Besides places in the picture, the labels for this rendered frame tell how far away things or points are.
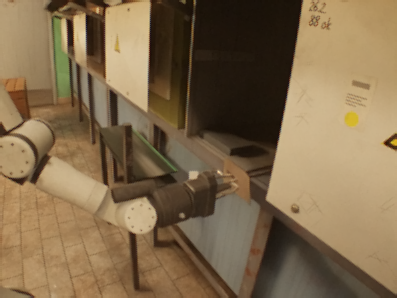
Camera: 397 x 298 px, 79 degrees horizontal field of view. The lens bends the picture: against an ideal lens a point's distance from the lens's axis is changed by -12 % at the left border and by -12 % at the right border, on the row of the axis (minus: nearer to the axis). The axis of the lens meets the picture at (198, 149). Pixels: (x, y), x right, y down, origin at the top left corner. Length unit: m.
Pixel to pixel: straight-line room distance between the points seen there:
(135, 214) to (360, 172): 0.39
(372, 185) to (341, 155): 0.06
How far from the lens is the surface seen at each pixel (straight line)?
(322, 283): 0.81
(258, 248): 0.84
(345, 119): 0.42
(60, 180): 0.55
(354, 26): 0.42
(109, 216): 0.63
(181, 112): 1.06
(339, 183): 0.44
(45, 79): 4.79
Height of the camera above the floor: 1.23
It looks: 24 degrees down
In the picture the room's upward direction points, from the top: 5 degrees clockwise
